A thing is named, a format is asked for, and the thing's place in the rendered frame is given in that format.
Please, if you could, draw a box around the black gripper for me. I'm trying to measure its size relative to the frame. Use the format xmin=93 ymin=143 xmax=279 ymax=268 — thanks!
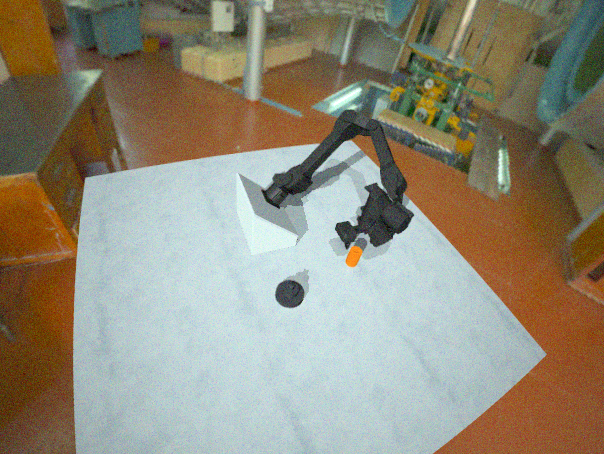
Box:
xmin=335 ymin=206 xmax=383 ymax=250

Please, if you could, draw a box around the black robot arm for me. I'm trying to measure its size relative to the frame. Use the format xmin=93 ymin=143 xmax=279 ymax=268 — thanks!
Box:
xmin=261 ymin=109 xmax=414 ymax=247

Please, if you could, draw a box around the orange cylinder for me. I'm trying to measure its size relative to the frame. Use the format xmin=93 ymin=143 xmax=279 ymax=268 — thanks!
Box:
xmin=346 ymin=246 xmax=362 ymax=268

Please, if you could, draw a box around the dark grey stepped pedestal with shaft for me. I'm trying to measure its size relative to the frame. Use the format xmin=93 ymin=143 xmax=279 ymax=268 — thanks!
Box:
xmin=275 ymin=280 xmax=305 ymax=309

